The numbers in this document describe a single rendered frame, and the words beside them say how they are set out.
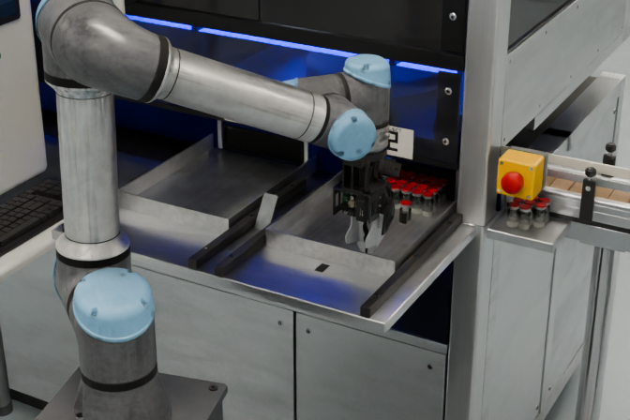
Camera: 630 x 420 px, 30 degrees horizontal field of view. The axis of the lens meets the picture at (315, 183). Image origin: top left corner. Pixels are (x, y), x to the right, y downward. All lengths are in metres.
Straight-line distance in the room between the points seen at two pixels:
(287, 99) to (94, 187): 0.32
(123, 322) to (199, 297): 0.95
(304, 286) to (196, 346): 0.76
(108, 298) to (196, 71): 0.36
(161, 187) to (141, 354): 0.70
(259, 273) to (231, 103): 0.49
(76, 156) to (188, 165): 0.75
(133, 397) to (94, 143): 0.38
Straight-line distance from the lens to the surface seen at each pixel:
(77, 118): 1.76
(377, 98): 1.90
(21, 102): 2.61
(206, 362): 2.76
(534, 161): 2.17
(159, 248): 2.17
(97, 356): 1.77
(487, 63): 2.13
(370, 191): 1.96
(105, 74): 1.61
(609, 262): 2.36
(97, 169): 1.79
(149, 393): 1.82
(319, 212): 2.28
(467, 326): 2.36
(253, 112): 1.68
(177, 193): 2.37
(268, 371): 2.67
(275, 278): 2.05
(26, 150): 2.65
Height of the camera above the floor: 1.88
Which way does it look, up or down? 25 degrees down
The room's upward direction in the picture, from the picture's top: straight up
